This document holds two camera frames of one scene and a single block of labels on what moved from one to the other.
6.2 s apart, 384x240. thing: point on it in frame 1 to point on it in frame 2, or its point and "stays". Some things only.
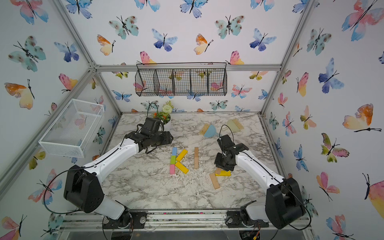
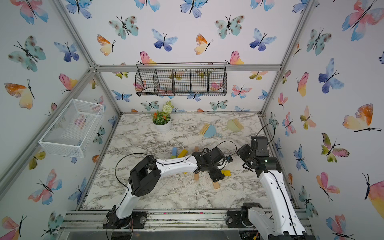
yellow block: (182, 154) stays
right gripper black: (216, 162) to (242, 151)
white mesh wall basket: (71, 133) stays
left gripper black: (167, 139) to (217, 176)
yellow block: (224, 173) stays
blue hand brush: (208, 130) stays
